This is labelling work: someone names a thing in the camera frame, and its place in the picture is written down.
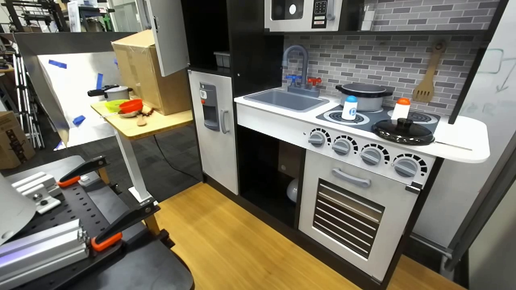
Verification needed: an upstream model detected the white notes cabinet door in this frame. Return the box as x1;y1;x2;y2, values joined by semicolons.
143;0;192;78

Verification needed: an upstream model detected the white dispenser fridge door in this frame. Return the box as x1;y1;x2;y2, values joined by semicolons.
187;70;240;197

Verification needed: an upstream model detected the grey plastic sink basin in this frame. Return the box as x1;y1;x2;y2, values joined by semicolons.
242;87;330;115

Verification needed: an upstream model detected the grey stove knob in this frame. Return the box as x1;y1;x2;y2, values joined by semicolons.
358;142;392;168
392;152;429;181
306;128;332;150
330;134;359;158

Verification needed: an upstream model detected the black white toy kitchen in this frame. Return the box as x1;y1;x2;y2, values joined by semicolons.
179;0;509;290

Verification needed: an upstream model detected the white shaker blue cap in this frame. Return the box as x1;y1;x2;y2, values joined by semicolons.
340;94;359;123

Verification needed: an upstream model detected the grey toy faucet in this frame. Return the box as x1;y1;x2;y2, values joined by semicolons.
280;44;311;94

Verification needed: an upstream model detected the grey lidded toy pot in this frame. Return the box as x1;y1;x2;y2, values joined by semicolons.
334;82;395;113

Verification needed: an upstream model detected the light wooden side table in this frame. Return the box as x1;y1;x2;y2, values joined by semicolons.
90;99;195;207

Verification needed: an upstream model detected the white toy microwave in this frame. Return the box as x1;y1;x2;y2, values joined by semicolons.
263;0;345;34

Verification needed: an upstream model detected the large brown cardboard box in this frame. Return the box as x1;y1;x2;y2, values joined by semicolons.
109;28;193;116

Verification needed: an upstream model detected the red bowl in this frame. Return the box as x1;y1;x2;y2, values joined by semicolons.
116;97;145;118

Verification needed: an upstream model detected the white grille oven door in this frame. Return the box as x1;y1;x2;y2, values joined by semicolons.
297;150;421;282

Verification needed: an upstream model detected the black lidded frying pan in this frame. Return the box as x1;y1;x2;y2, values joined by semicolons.
371;116;437;147

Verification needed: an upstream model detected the white shaker orange cap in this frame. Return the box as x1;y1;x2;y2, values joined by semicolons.
390;95;413;124

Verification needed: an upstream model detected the green plastic bowl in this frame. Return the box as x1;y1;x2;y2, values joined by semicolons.
103;99;129;115

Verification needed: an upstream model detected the black orange bar clamp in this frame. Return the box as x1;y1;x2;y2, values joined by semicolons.
87;200;161;256
56;155;108;192

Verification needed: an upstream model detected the black perforated mounting table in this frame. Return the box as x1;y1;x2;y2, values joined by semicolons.
0;155;195;290

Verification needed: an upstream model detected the wooden slotted spatula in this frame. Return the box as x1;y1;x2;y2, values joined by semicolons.
411;42;447;105

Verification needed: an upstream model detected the white board blue tape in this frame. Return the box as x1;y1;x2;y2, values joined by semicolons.
35;50;129;150

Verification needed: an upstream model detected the large framed whiteboard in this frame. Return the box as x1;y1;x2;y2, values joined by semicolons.
413;0;516;273

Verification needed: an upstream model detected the small printed cardboard box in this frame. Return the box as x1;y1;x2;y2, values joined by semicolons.
0;110;37;171

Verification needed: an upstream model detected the long aluminium extrusion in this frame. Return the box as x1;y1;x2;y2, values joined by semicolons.
0;218;90;290

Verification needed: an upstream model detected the silver pot black handle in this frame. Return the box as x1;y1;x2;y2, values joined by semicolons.
85;84;134;103

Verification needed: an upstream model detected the small aluminium bracket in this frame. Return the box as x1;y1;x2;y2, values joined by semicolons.
10;171;63;216

